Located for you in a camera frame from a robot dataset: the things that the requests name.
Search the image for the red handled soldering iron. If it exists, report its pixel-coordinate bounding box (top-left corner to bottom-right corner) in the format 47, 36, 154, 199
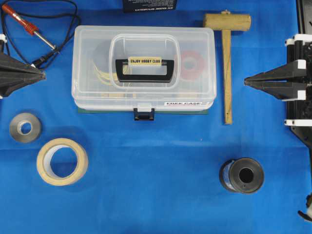
1, 4, 56, 50

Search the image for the dark blue printed box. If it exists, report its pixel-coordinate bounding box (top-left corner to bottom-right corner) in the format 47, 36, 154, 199
122, 0, 177, 13

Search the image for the black solder wire spool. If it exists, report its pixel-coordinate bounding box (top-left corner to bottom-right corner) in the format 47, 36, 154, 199
219, 157, 265, 194

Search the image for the grey tape roll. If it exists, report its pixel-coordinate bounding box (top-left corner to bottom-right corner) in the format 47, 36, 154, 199
9, 113, 42, 143

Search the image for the beige masking tape roll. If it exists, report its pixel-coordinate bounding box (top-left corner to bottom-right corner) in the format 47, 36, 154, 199
37, 138, 89, 186

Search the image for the black soldering iron cable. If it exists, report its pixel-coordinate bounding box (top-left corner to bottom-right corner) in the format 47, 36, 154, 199
0, 0, 82, 69

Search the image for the red tape roll in box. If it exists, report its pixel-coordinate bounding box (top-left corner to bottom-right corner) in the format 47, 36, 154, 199
181, 50, 205, 81

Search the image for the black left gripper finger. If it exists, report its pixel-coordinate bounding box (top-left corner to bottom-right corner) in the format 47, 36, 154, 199
0, 53, 46, 79
0, 72, 46, 98

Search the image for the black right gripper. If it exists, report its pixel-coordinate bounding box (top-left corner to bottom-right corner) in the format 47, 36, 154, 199
244, 33, 312, 134

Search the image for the clear plastic tool box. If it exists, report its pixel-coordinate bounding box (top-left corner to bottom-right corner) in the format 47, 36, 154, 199
72, 25, 216, 112

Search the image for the blue table cloth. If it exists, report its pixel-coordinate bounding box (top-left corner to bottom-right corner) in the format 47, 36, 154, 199
0, 0, 312, 234

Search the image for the black tool box handle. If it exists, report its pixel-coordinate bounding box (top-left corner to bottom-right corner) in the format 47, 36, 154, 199
115, 59, 175, 83

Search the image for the wooden mallet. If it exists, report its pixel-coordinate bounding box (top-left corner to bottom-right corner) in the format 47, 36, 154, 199
203, 10, 252, 125

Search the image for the black clip with white part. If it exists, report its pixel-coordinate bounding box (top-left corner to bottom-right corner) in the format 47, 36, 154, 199
298, 194, 312, 222

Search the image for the dark blue box latch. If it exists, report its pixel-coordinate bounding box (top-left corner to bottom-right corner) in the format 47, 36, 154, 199
134, 108, 155, 121

